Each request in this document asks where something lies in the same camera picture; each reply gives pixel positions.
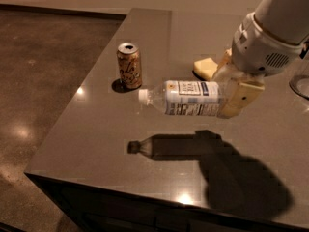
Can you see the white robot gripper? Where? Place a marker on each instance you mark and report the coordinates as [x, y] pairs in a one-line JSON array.
[[260, 52]]

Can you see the clear plastic water bottle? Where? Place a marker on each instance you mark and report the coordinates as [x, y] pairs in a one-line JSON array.
[[184, 98]]

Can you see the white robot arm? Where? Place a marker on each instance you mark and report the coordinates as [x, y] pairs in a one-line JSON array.
[[269, 8]]

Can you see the yellow sponge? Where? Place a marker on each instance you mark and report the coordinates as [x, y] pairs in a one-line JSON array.
[[205, 68]]

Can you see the clear glass bowl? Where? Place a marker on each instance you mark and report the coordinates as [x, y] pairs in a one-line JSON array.
[[299, 81]]

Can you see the orange LaCroix soda can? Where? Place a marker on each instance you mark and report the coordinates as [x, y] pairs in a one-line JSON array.
[[129, 63]]

